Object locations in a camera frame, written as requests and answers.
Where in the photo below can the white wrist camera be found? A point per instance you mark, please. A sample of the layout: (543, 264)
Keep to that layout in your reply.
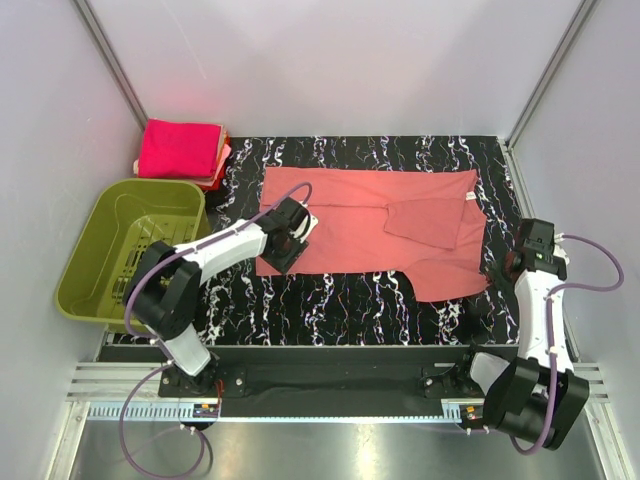
(306, 228)
(559, 250)

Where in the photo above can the aluminium frame rail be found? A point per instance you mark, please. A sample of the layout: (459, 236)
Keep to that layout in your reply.
(106, 50)

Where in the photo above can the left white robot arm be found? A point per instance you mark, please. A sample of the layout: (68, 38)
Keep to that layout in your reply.
(163, 293)

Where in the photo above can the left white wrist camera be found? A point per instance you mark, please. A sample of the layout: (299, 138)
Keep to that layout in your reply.
(306, 228)

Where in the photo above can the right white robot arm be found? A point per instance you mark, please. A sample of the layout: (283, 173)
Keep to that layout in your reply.
(535, 398)

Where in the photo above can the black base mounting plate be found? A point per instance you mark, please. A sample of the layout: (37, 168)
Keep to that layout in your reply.
(337, 382)

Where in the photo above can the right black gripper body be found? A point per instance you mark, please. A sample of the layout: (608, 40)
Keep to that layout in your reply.
(503, 279)

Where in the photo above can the stack of folded shirts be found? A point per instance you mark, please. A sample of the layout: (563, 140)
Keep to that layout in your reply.
(225, 155)

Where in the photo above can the folded magenta t shirt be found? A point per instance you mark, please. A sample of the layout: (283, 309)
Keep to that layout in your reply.
(177, 150)

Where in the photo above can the salmon pink t shirt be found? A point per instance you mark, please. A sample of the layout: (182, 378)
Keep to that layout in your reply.
(427, 226)

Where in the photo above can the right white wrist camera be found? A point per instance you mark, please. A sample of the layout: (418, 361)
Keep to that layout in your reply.
(559, 250)

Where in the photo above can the olive green plastic basket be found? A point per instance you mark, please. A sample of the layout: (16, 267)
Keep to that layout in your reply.
(128, 217)

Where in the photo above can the black marble pattern mat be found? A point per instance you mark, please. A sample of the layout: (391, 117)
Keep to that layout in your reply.
(238, 307)

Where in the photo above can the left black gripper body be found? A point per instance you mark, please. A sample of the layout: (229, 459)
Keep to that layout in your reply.
(291, 250)

